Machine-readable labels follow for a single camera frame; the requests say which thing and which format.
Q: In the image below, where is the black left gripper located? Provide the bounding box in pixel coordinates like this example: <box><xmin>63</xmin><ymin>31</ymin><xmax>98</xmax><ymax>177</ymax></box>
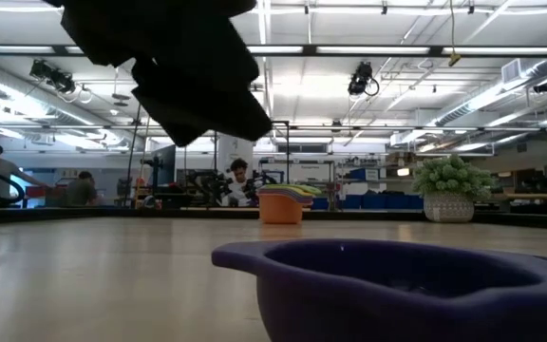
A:
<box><xmin>57</xmin><ymin>0</ymin><xmax>274</xmax><ymax>148</ymax></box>

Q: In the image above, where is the orange measuring cup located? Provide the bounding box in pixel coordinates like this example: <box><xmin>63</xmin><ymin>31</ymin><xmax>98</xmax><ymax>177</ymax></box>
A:
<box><xmin>257</xmin><ymin>192</ymin><xmax>305</xmax><ymax>225</ymax></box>

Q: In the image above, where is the indigo measuring cup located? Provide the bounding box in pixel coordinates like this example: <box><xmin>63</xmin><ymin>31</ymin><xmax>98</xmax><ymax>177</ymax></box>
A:
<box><xmin>210</xmin><ymin>238</ymin><xmax>547</xmax><ymax>342</ymax></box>

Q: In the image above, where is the black monitor on stand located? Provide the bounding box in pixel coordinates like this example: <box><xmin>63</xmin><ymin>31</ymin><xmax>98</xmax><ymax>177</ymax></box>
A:
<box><xmin>151</xmin><ymin>143</ymin><xmax>178</xmax><ymax>189</ymax></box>

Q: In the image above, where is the black overhead light beam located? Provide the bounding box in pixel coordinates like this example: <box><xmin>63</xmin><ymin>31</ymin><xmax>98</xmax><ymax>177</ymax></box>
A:
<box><xmin>0</xmin><ymin>45</ymin><xmax>547</xmax><ymax>59</ymax></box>

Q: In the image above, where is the blue bin on shelf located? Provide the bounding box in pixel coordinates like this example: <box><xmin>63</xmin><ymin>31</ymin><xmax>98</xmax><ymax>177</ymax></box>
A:
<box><xmin>349</xmin><ymin>167</ymin><xmax>380</xmax><ymax>182</ymax></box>

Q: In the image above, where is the blue storage bins row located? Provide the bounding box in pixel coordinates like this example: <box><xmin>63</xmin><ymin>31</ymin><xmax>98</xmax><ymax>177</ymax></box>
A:
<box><xmin>344</xmin><ymin>192</ymin><xmax>425</xmax><ymax>210</ymax></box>

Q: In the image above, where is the green plant in patterned pot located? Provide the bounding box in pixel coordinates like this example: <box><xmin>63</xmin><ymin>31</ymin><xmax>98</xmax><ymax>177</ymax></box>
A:
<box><xmin>410</xmin><ymin>154</ymin><xmax>496</xmax><ymax>223</ymax></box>

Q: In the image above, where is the black ceiling-hung camera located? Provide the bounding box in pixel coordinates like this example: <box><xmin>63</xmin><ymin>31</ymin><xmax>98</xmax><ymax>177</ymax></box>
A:
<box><xmin>28</xmin><ymin>59</ymin><xmax>93</xmax><ymax>105</ymax></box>
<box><xmin>348</xmin><ymin>60</ymin><xmax>380</xmax><ymax>98</ymax></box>

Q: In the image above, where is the black aluminium table frame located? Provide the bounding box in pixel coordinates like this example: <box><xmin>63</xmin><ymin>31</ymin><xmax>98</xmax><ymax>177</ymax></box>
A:
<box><xmin>0</xmin><ymin>204</ymin><xmax>547</xmax><ymax>232</ymax></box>

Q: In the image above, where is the yellow hanging cord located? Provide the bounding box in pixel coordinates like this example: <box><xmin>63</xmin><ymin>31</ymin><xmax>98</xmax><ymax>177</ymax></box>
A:
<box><xmin>447</xmin><ymin>0</ymin><xmax>462</xmax><ymax>67</ymax></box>

